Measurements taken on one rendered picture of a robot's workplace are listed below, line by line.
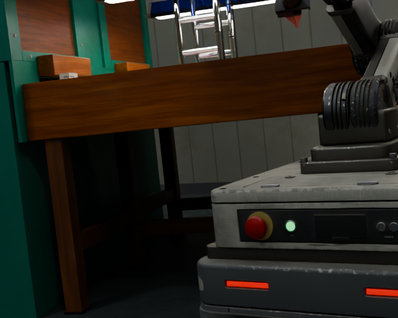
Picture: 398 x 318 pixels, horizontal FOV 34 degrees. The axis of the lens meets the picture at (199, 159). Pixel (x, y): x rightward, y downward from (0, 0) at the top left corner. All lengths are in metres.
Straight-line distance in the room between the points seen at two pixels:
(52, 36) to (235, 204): 1.39
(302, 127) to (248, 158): 0.46
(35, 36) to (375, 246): 1.54
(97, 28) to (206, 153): 2.08
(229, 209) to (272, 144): 3.24
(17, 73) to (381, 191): 1.37
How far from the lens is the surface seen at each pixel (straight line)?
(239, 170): 4.57
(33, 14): 2.34
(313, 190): 1.13
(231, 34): 2.66
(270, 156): 4.45
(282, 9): 1.93
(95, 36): 2.78
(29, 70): 2.22
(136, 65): 2.97
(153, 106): 1.98
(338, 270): 1.12
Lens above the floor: 0.63
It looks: 5 degrees down
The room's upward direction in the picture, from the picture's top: 6 degrees counter-clockwise
